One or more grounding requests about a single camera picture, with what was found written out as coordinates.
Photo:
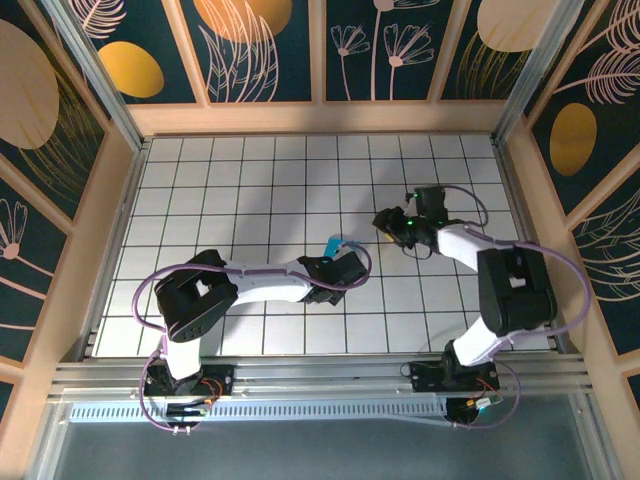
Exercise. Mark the blue cloth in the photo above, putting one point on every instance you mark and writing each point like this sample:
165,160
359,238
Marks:
334,246

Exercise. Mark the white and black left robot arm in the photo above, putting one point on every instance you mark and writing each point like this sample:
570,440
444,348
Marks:
270,285

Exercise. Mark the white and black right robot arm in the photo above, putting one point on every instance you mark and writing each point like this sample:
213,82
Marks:
515,290

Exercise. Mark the small green-lit circuit board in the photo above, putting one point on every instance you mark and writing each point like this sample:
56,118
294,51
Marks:
485,404

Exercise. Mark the black connector block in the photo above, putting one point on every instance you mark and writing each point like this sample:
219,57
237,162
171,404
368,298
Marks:
187,412

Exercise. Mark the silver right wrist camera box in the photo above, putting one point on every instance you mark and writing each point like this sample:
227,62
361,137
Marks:
411,194

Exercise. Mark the aluminium table side rail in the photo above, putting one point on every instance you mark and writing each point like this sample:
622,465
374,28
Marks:
131,195
515,200

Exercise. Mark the long aluminium base rail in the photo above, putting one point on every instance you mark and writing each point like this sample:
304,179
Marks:
320,375

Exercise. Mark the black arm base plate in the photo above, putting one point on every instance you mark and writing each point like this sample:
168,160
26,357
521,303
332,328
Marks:
222,374
425,380

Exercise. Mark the wall panel pink flower outlines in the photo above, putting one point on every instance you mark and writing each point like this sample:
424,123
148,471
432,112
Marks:
370,75

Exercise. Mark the wall panel yellow grass lines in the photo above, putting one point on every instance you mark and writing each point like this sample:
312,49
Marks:
480,65

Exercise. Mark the dark wall panel yellow oval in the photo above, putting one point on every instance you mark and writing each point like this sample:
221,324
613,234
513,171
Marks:
131,69
573,139

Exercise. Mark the aluminium frame post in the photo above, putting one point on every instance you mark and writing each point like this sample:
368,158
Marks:
95,75
537,75

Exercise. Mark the wall panel pink leaf lines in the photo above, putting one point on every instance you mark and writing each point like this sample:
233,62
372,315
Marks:
615,260

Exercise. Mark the wall panel orange circle leaves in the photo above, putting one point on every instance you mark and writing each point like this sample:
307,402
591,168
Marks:
240,60

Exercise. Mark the wall panel pink feather leaves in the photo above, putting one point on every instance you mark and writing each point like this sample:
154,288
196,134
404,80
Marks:
610,60

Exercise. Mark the wall panel single pink flower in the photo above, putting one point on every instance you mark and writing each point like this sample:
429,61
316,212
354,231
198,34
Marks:
20,280

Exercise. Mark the wall panel large beige circle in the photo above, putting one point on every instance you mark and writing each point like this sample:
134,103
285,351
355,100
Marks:
30,100

